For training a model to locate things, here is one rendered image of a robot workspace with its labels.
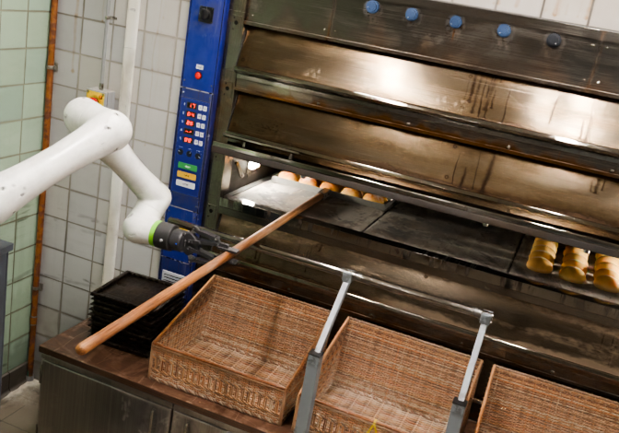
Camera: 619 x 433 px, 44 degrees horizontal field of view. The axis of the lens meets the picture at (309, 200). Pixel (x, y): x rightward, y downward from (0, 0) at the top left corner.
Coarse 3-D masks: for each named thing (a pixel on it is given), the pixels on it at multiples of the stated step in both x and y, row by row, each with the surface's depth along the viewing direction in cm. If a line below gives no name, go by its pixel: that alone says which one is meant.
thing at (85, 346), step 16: (304, 208) 314; (272, 224) 285; (256, 240) 271; (224, 256) 248; (208, 272) 238; (176, 288) 220; (144, 304) 206; (160, 304) 212; (128, 320) 197; (96, 336) 186; (80, 352) 181
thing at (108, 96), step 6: (90, 90) 320; (96, 90) 320; (102, 90) 321; (108, 90) 323; (90, 96) 321; (96, 96) 320; (102, 96) 319; (108, 96) 320; (114, 96) 324; (102, 102) 319; (108, 102) 321; (108, 108) 322
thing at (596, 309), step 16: (240, 208) 314; (256, 208) 312; (272, 208) 313; (288, 224) 308; (304, 224) 305; (320, 224) 304; (352, 240) 299; (368, 240) 297; (384, 240) 297; (400, 256) 293; (416, 256) 291; (432, 256) 289; (448, 256) 292; (464, 272) 285; (480, 272) 283; (496, 272) 284; (512, 288) 280; (528, 288) 278; (544, 288) 276; (560, 288) 278; (576, 304) 273; (592, 304) 270; (608, 304) 271
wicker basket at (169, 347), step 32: (224, 288) 320; (256, 288) 315; (192, 320) 310; (224, 320) 319; (256, 320) 315; (320, 320) 307; (160, 352) 282; (192, 352) 309; (224, 352) 313; (288, 352) 310; (192, 384) 280; (224, 384) 289; (256, 384) 271; (288, 384) 268; (256, 416) 273
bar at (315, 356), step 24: (240, 240) 274; (312, 264) 266; (384, 288) 258; (408, 288) 255; (336, 312) 256; (480, 312) 247; (480, 336) 245; (312, 360) 248; (312, 384) 250; (312, 408) 255; (456, 408) 233; (456, 432) 234
